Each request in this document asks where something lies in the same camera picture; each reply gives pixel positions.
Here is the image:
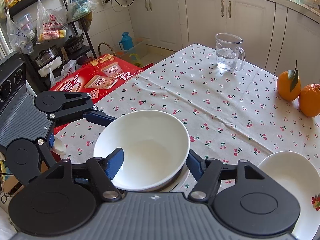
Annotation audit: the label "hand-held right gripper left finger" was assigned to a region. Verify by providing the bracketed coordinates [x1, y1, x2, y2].
[32, 148, 124, 200]

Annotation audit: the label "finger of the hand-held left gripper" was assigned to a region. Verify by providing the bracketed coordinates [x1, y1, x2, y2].
[50, 92, 118, 128]
[37, 139, 66, 168]

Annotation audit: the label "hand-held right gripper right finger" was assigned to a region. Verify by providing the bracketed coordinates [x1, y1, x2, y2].
[186, 150, 275, 202]

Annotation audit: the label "white floral bowl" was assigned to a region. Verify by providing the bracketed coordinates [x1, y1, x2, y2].
[93, 110, 191, 191]
[152, 167, 192, 193]

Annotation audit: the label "white fruit-print plate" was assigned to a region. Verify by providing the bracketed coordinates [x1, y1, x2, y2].
[257, 151, 320, 240]

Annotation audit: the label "person's left hand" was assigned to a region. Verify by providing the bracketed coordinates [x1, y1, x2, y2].
[51, 139, 67, 156]

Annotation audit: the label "red printed carton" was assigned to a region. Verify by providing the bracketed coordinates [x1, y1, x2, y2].
[49, 54, 145, 135]

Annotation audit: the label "brown cardboard box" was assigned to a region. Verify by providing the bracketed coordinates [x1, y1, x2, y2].
[0, 175, 25, 205]

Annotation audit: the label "white plastic bag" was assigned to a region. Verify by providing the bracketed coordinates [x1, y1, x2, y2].
[48, 59, 77, 87]

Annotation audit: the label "white electric steamer pot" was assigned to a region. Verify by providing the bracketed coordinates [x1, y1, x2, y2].
[32, 44, 63, 78]

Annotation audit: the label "cherry-print tablecloth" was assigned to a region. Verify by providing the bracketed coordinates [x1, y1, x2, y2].
[54, 43, 320, 195]

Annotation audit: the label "wicker basket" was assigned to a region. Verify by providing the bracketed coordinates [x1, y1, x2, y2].
[97, 42, 117, 58]

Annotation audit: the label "black cooking pot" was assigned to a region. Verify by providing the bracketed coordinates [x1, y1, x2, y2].
[63, 33, 86, 54]

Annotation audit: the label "blue thermos flask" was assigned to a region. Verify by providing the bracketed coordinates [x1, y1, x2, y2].
[118, 32, 139, 54]

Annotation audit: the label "clear plastic storage bin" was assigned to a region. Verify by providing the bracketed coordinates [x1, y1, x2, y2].
[116, 38, 149, 64]

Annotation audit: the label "plastic bag with red print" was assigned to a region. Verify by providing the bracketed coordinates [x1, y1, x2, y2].
[36, 0, 69, 45]

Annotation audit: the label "clear glass mug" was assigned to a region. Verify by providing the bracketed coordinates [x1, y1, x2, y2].
[215, 33, 247, 72]

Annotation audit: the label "clear plastic bag teal print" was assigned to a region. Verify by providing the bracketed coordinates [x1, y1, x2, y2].
[62, 0, 99, 22]

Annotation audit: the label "black metal shelf rack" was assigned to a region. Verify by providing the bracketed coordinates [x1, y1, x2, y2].
[0, 0, 98, 95]

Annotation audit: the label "white kitchen cabinets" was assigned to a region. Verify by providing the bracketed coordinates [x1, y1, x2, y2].
[125, 0, 320, 85]

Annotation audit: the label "orange with green leaf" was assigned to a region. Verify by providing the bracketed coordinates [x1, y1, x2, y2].
[276, 60, 302, 102]

